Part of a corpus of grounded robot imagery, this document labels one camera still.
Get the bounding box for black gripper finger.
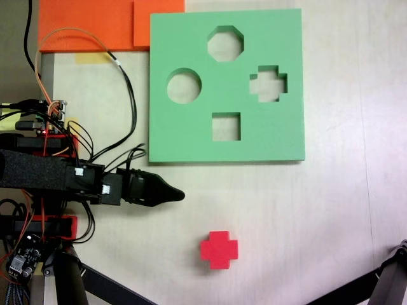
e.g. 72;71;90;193
145;172;186;208

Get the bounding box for red cross columnar block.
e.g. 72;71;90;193
199;231;239;270

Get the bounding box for large orange foam block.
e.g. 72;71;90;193
38;0;151;53

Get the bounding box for red black table clamp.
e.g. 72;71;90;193
0;214;79;240
15;132;79;159

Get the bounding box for motor driver circuit board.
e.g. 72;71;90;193
34;99;69;136

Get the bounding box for black tripod leg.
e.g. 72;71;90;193
43;246;89;305
368;238;407;305

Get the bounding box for green shape sorting board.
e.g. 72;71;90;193
148;8;307;165

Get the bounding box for black USB plug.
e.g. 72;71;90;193
14;120;44;131

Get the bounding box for power converter circuit board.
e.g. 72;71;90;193
6;234;44;281

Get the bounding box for yellow tape strip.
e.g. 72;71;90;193
74;52;109;65

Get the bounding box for yellow sticky note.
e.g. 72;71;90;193
0;107;20;131

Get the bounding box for black gripper motor cable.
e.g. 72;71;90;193
103;142;148;174

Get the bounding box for black looped cable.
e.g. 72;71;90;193
74;200;97;244

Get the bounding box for black base motor cable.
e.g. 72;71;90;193
66;121;93;160

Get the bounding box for long black motor cable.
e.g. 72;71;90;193
90;49;138;159

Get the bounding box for orange power wires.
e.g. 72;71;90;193
0;189;36;281

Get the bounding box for braided black white cable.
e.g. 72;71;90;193
3;281;31;305

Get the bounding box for thin orange wire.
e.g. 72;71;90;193
34;27;111;111

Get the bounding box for thick black cable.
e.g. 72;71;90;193
23;0;41;76

